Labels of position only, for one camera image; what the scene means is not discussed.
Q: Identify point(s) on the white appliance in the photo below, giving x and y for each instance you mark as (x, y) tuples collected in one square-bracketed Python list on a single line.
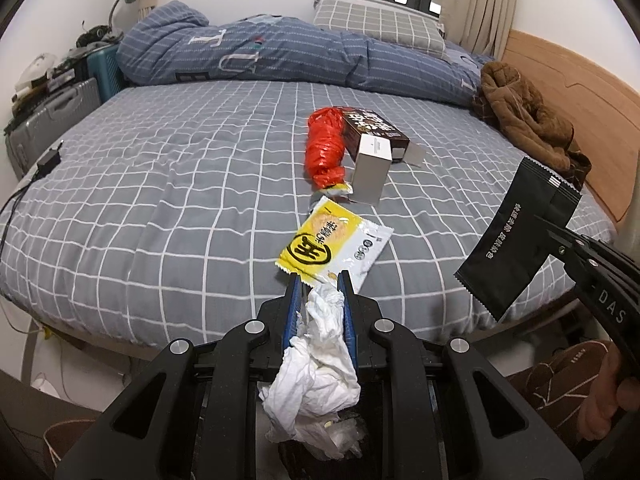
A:
[(35, 70)]

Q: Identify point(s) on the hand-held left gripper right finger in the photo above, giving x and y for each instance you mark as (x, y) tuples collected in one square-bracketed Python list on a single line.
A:
[(347, 310)]

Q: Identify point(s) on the teal suitcase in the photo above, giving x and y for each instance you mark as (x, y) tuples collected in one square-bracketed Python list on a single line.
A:
[(105, 72)]

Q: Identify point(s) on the silver foil wrapper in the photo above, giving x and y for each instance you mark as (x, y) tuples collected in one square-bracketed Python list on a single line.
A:
[(335, 191)]

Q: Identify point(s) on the bed with grey checked sheet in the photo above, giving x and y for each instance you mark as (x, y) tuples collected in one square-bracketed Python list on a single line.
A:
[(575, 75)]

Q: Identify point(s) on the tan bag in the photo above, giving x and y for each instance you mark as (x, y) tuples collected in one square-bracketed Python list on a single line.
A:
[(70, 440)]

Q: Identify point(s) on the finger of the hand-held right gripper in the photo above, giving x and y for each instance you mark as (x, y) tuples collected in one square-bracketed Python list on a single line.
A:
[(567, 252), (605, 262)]

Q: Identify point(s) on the brown printed box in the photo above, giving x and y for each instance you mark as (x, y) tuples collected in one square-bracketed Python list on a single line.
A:
[(370, 127)]

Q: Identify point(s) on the yellow plug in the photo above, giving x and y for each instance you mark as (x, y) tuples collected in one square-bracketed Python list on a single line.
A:
[(48, 333)]

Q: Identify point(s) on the grey suitcase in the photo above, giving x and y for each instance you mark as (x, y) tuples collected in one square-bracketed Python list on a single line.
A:
[(55, 110)]

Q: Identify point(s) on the blue striped quilt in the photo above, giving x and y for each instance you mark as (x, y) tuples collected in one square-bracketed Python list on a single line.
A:
[(275, 55)]

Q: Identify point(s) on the person's right hand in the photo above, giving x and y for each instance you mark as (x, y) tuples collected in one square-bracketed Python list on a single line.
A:
[(600, 410)]

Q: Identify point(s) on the black lined trash bin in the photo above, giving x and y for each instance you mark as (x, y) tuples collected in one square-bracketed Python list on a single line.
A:
[(295, 462)]

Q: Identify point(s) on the yellow and white packet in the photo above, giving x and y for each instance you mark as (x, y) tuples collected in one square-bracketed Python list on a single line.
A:
[(320, 240)]

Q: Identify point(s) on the black charger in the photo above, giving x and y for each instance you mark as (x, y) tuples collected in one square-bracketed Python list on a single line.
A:
[(50, 157)]

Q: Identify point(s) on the white tissue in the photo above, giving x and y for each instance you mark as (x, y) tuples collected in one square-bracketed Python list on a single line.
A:
[(320, 360)]

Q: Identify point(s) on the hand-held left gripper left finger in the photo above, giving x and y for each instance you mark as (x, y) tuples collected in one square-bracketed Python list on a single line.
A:
[(292, 305)]

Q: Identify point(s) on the black electronic device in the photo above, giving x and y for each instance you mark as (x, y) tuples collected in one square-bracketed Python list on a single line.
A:
[(67, 75)]

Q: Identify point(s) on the grey checked pillow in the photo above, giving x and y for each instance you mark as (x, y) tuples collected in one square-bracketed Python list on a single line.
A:
[(380, 22)]

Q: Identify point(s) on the brown fleece garment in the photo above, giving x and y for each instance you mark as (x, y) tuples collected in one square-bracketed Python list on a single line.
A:
[(520, 110)]

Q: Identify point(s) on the black foil packet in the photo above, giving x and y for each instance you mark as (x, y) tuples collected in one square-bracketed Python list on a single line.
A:
[(510, 245)]

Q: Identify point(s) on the red plastic bag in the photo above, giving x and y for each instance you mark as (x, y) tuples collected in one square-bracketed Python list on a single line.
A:
[(325, 150)]

